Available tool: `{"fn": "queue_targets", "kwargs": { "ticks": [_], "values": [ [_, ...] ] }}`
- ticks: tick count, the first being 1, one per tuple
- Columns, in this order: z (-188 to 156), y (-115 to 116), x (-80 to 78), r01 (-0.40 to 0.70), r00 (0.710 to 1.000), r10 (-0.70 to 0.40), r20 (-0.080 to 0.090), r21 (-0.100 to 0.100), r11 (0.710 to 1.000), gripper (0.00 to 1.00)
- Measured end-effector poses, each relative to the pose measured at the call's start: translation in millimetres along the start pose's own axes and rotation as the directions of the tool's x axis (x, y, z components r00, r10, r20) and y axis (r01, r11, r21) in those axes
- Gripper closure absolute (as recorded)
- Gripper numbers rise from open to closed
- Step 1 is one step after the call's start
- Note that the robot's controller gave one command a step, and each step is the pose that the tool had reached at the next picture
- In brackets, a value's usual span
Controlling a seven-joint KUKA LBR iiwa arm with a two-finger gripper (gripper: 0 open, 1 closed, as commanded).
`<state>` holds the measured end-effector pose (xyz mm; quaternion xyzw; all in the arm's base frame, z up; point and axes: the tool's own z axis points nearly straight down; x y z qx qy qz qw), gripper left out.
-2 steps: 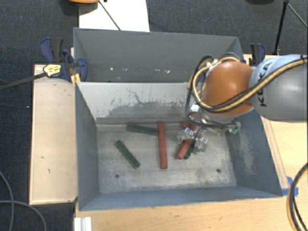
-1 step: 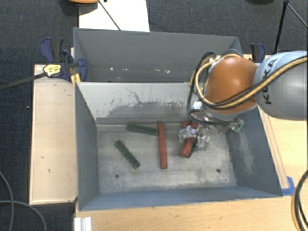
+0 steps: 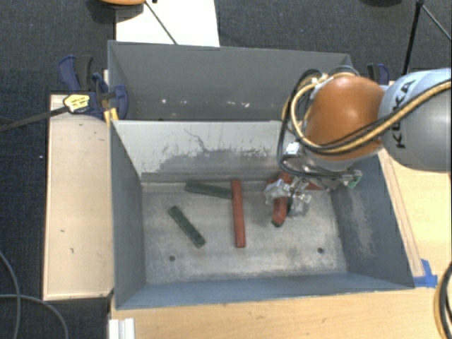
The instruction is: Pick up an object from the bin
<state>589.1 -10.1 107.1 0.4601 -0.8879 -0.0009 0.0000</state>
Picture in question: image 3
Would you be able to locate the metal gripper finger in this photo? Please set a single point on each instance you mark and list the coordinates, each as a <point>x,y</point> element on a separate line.
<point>301,203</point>
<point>274,191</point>

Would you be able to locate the pale wood board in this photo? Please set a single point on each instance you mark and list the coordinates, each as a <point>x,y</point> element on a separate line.
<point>77,196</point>

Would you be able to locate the grey metal bin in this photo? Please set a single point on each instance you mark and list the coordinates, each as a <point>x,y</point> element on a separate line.
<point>219,83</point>

